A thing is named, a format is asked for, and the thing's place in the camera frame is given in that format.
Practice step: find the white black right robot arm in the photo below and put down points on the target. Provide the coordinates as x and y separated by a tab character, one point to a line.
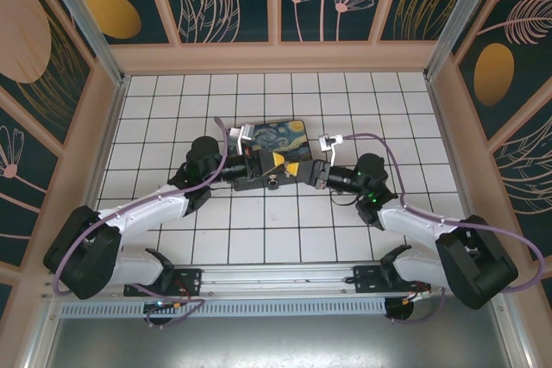
414	221

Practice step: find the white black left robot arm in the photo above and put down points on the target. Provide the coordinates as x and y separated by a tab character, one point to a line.
142	213

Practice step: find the black starry night box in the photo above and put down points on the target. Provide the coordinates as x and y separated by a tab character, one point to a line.
284	139

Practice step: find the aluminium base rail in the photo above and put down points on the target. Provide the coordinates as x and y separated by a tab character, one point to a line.
276	277

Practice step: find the aluminium frame post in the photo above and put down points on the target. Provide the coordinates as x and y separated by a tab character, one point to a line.
86	19
456	19

